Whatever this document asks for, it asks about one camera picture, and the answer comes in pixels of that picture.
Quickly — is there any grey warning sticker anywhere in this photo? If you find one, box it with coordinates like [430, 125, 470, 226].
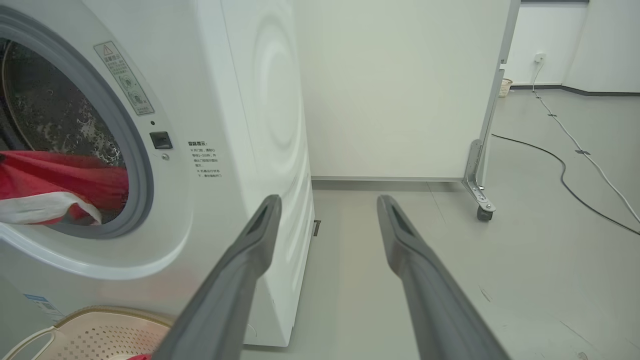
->
[94, 41, 155, 116]

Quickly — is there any red garment with white trim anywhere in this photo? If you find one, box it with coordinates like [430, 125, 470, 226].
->
[0, 150, 130, 226]

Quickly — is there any cream perforated laundry basket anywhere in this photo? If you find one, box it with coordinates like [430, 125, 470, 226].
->
[0, 306, 176, 360]

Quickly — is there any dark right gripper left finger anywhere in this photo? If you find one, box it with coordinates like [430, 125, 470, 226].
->
[152, 195, 284, 360]

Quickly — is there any black floor cable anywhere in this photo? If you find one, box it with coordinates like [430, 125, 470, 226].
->
[491, 133, 640, 237]

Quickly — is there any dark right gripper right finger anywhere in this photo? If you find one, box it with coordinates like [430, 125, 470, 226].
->
[376, 195, 511, 360]

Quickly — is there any white partition panel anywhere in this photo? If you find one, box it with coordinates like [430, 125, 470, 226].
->
[292, 0, 522, 183]

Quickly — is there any white floor cable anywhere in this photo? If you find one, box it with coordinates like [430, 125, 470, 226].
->
[531, 59, 640, 226]

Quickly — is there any white washing machine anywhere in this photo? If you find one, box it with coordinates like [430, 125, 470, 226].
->
[0, 0, 316, 348]

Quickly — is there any blue energy label sticker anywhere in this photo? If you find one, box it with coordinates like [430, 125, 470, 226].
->
[22, 294, 66, 323]

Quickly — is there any small text notice sticker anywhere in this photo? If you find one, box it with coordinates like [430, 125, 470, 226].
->
[187, 141, 222, 180]

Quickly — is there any metal partition foot with caster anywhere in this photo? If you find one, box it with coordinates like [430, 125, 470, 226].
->
[462, 139, 497, 222]

